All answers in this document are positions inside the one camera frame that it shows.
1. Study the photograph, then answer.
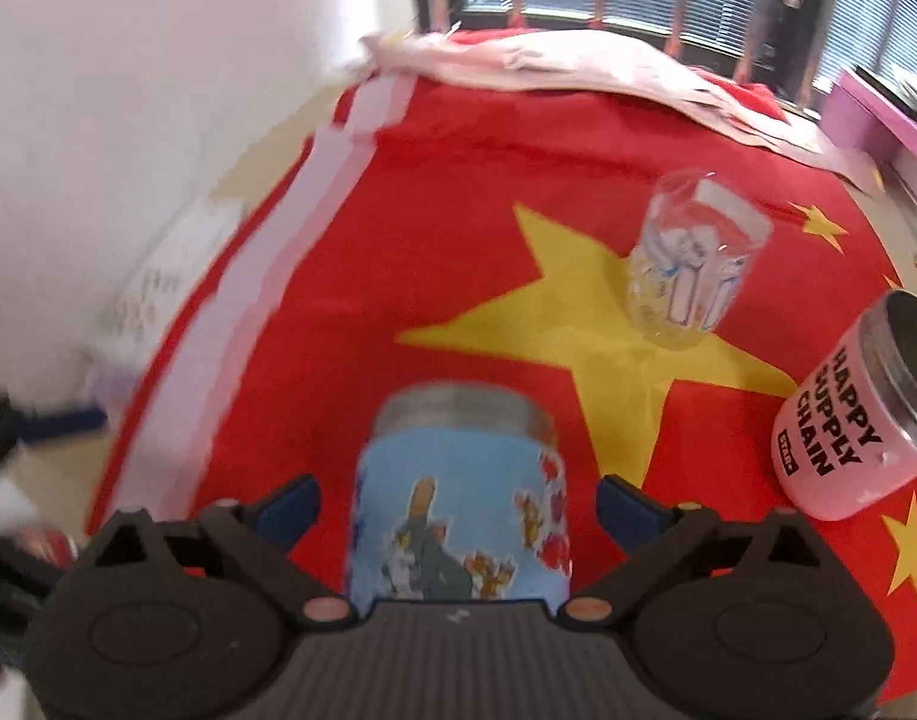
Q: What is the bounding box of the blue cartoon-sticker steel cup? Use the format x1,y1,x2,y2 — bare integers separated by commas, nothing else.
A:
344,382,572,613

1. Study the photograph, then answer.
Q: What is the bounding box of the clear glass with cartoon print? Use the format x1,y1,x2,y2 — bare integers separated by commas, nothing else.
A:
626,171,774,348

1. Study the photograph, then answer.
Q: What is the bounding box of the red flag with yellow stars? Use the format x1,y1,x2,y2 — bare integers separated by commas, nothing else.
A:
84,28,917,706

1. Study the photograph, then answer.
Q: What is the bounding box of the pink foam block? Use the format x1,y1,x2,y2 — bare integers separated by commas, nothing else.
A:
819,70,917,164

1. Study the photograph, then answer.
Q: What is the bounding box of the pink happy supply chain cup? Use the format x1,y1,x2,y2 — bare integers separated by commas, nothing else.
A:
771,289,917,522

